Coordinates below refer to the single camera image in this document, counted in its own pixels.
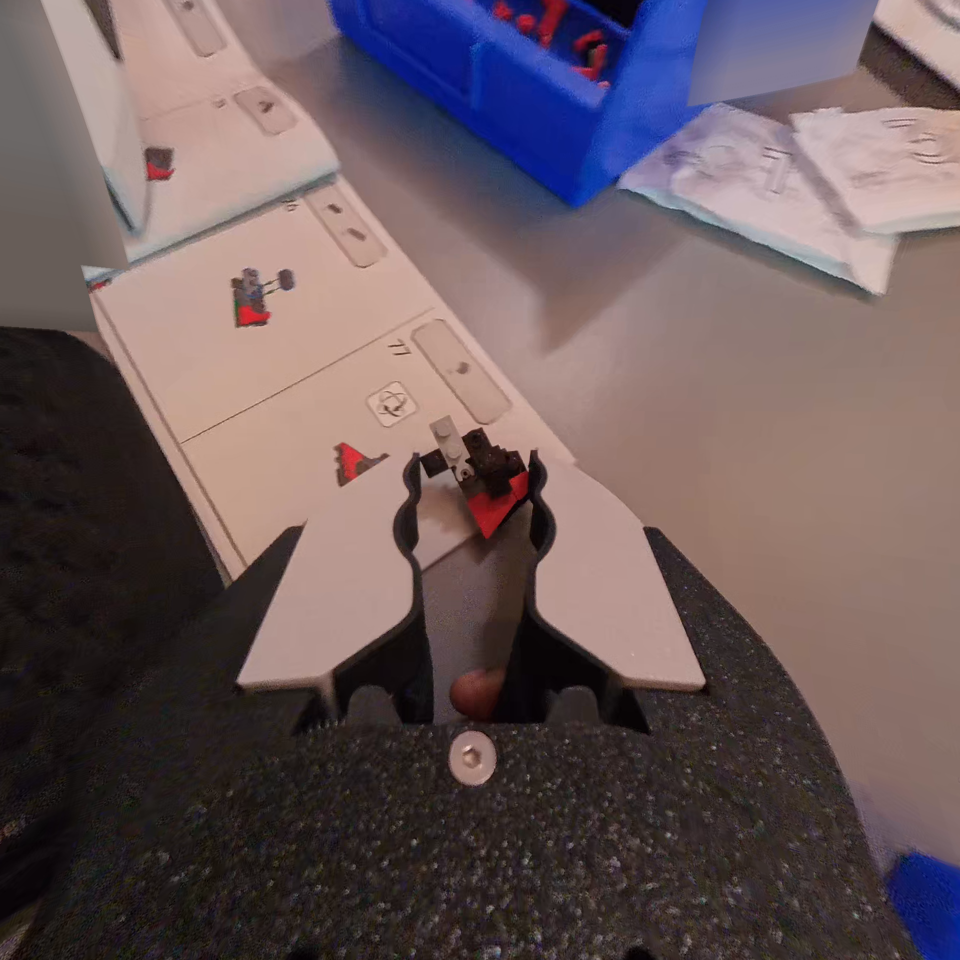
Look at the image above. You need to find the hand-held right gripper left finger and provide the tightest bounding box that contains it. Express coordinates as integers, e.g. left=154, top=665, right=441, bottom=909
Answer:
left=237, top=452, right=435, bottom=723

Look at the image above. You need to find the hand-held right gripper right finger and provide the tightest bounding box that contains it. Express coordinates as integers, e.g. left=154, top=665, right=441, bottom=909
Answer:
left=516, top=450, right=706, bottom=732

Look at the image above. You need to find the small black red toy brick model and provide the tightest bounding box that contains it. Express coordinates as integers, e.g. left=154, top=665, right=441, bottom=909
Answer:
left=420, top=414, right=535, bottom=540

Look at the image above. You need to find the person's right hand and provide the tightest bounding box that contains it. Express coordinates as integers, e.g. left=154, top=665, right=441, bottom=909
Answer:
left=450, top=666, right=508, bottom=723

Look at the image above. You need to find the white building instruction booklet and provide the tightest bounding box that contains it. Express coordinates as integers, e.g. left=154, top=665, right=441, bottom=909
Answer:
left=41, top=0, right=579, bottom=582

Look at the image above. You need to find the blue plastic bin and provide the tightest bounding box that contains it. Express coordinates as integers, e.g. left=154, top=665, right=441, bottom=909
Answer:
left=327, top=0, right=714, bottom=208
left=885, top=851, right=960, bottom=960

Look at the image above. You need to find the pile of red toy bricks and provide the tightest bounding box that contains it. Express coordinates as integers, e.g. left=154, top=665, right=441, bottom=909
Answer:
left=491, top=0, right=612, bottom=87

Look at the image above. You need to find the white paper sheet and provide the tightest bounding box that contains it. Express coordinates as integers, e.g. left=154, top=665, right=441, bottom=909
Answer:
left=873, top=0, right=960, bottom=70

